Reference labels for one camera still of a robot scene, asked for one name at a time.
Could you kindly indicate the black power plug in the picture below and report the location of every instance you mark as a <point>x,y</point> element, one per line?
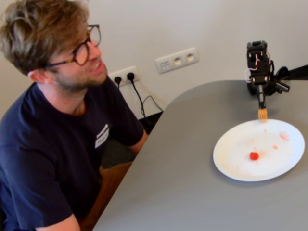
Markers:
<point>130,76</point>
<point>118,80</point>

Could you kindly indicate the red strawberry piece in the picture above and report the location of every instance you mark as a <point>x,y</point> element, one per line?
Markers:
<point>254,156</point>

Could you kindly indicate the small gripper camera board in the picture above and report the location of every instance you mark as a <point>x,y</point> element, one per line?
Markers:
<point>283,87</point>

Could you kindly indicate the brown trousers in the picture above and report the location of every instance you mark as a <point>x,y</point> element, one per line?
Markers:
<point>108,187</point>

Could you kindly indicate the navy blue t-shirt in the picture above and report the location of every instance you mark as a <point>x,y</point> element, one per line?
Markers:
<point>48,144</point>

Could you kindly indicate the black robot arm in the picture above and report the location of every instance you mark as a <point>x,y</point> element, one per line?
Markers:
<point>257,51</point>

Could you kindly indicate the orange wooden fork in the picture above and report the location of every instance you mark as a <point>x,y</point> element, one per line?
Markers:
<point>262,115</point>

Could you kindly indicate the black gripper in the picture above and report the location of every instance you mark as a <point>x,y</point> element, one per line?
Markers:
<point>260,92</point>

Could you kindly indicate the black bar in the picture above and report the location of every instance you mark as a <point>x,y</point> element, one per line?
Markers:
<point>299,72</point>

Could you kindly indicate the white triple wall socket plate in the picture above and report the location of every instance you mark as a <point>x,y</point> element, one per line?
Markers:
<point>176,60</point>

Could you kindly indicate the tortoiseshell round eyeglasses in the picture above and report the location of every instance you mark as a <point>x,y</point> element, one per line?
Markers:
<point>81,53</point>

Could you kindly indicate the man's head with blond hair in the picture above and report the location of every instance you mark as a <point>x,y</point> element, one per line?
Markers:
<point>48,36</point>

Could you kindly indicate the white round plate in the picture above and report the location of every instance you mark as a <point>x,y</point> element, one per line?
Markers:
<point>264,168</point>

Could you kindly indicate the white name sticker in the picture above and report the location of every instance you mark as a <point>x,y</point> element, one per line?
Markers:
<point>102,139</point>

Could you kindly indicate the white double wall socket plate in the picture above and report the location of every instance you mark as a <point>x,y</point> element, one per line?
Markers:
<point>125,72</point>

